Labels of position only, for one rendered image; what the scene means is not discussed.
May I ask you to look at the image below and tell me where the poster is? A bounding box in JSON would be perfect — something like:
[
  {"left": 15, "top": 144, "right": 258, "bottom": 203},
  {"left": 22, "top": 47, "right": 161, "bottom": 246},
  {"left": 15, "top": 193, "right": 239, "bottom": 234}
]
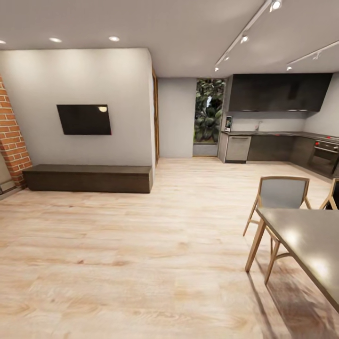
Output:
[{"left": 224, "top": 116, "right": 233, "bottom": 132}]

